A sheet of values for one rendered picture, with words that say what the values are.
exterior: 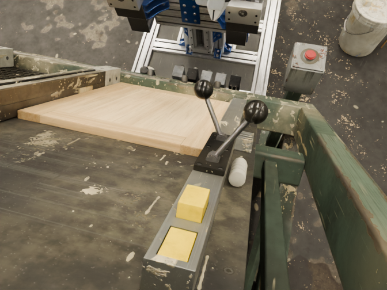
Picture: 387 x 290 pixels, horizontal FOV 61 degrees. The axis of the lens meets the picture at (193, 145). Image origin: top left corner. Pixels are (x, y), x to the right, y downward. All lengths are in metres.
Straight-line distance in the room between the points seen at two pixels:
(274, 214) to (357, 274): 0.21
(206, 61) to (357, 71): 1.04
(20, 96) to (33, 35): 2.07
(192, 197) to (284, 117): 0.87
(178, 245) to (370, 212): 0.28
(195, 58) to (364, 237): 1.80
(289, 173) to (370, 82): 1.65
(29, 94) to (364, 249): 0.74
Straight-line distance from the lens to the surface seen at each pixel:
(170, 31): 2.29
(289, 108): 1.21
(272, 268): 0.50
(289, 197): 1.23
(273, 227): 0.59
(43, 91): 0.90
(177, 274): 0.32
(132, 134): 0.70
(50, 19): 2.93
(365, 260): 0.47
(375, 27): 2.31
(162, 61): 2.16
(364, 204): 0.52
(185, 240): 0.35
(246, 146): 0.76
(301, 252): 2.03
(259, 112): 0.49
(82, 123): 0.75
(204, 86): 0.62
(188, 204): 0.37
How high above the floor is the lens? 1.97
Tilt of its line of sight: 70 degrees down
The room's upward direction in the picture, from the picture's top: 12 degrees counter-clockwise
